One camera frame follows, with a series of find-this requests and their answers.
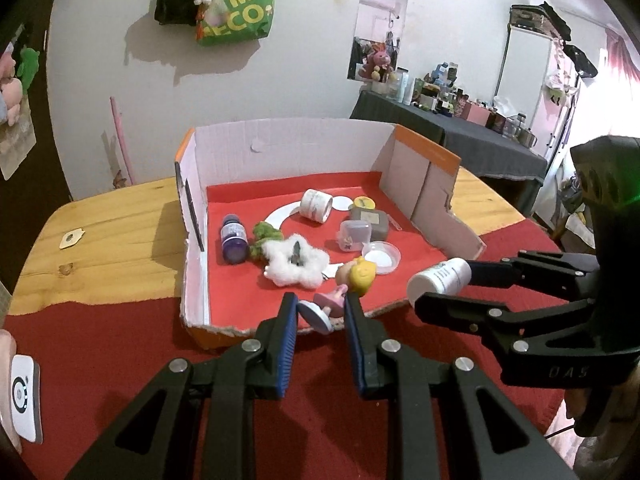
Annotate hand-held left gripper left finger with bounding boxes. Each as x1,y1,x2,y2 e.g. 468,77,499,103
65,291,299,480

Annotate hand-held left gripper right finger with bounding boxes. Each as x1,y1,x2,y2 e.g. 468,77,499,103
344,294,578,480

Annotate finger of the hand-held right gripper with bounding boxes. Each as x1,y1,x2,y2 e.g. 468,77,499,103
467,249,598,304
414,292,593,361

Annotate white pill bottle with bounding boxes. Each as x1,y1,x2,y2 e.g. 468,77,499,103
406,257,472,307

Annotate blonde doll figurine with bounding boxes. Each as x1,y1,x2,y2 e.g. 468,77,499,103
296,256,377,336

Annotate white fluffy star plush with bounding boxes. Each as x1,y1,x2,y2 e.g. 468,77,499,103
261,234,331,289

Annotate clear round lid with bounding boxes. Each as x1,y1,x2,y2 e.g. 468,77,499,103
361,241,402,276

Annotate grey soap bar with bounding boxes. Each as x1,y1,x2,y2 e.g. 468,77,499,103
348,207,392,241

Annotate clear plastic container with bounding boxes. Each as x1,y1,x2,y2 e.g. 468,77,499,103
339,218,373,252

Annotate green leafy plush toy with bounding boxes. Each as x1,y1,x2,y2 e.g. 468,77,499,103
248,221,285,260

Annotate dark blue bottle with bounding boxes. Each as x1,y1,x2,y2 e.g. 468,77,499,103
220,214,249,263

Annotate white jar with label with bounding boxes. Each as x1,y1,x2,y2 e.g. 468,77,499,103
300,188,334,223

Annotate orange cardboard box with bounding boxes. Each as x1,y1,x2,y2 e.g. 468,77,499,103
175,117,488,351

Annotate person's right hand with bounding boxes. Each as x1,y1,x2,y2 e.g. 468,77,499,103
565,387,593,421

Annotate pile of plush toys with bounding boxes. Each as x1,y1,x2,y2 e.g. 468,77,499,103
552,175,598,251

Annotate side table with dark cloth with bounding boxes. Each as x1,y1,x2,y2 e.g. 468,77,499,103
350,90,548,216

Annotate metal pot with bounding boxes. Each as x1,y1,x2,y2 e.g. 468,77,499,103
510,115,538,148

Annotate red knitted mat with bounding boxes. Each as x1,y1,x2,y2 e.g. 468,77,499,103
0,212,601,480

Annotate row of bottles and jars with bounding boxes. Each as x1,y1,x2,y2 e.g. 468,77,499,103
387,62,538,148

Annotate white refrigerator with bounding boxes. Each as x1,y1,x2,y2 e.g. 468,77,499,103
492,5,581,151

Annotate black hanging cloth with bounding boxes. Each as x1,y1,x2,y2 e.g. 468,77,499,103
565,44,598,78

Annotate small paper tag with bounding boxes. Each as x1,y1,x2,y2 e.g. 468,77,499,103
59,228,87,251

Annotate black bag on refrigerator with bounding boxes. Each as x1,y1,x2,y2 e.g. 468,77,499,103
509,2,571,41

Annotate pink plush doll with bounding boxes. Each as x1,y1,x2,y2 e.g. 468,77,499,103
361,42,398,83

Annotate white remote control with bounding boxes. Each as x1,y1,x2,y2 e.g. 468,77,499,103
10,354,43,443

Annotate pink stick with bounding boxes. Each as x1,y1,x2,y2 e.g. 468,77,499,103
110,97,135,186

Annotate pink case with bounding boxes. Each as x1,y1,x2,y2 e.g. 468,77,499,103
0,329,23,453

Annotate dark wooden door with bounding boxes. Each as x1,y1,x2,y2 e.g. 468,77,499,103
0,10,76,301

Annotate green shopping bag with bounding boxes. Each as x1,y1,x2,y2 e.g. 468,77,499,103
195,0,278,47

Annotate brown paper bag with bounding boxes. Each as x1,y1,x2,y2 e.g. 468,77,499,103
0,117,38,181

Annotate pink plush toy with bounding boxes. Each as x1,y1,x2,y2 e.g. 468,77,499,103
0,42,26,126

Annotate green plush doll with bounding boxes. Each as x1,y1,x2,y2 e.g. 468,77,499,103
17,47,41,93

